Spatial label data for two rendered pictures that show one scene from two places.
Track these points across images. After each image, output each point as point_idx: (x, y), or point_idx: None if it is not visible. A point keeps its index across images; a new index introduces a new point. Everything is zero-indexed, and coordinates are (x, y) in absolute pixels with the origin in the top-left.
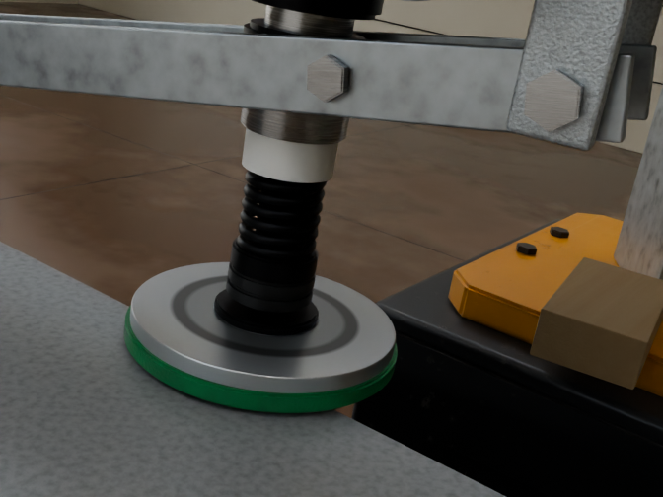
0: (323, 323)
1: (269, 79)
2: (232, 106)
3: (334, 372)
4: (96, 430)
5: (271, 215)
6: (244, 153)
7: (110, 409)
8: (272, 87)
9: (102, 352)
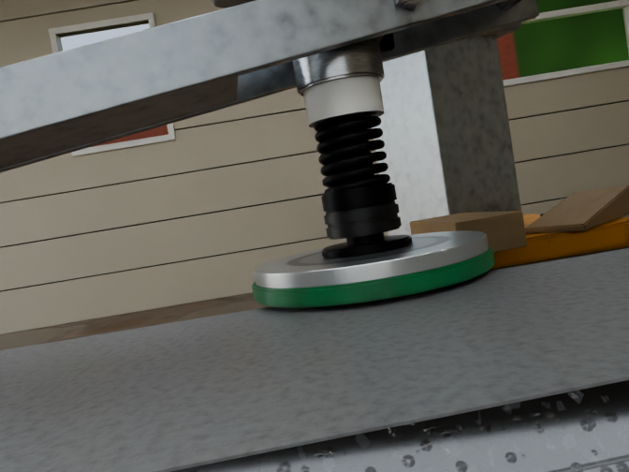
0: None
1: (357, 11)
2: (329, 47)
3: (480, 235)
4: (417, 324)
5: (367, 145)
6: (321, 108)
7: (389, 319)
8: (361, 17)
9: (293, 319)
